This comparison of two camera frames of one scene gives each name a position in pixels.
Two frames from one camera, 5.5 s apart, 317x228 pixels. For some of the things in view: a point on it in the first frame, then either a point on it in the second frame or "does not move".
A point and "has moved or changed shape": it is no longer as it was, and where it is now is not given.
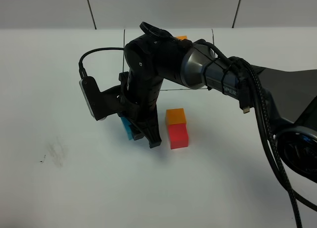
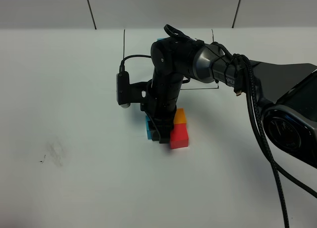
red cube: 178,135 does not move
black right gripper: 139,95 to 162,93
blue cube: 126,123 has moved or changed shape
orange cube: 175,116 does not move
